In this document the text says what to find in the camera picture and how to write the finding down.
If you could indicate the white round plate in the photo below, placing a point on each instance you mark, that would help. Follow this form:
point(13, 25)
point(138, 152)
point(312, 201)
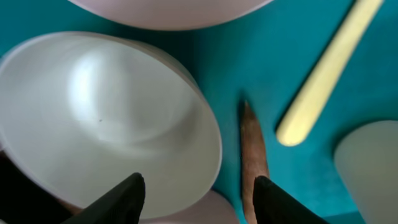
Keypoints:
point(170, 15)

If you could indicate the yellow plastic spoon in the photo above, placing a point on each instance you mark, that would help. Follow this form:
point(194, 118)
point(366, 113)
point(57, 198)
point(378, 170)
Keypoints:
point(314, 94)

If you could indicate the cream white bowl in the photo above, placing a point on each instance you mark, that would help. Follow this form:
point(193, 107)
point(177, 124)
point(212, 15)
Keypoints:
point(81, 112)

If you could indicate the white plastic cup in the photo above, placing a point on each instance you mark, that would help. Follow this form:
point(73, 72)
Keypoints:
point(366, 160)

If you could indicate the orange carrot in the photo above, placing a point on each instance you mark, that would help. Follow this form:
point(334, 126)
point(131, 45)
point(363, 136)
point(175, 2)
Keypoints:
point(253, 157)

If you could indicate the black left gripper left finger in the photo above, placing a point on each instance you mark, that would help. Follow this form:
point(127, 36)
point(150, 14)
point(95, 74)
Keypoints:
point(121, 205)

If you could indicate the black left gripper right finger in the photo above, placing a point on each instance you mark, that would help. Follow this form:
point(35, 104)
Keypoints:
point(273, 205)

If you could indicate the pink white bowl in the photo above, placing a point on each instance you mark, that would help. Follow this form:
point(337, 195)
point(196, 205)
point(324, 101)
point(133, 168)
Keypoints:
point(213, 208)

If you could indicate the teal plastic tray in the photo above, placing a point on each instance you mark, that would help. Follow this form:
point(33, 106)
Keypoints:
point(263, 57)

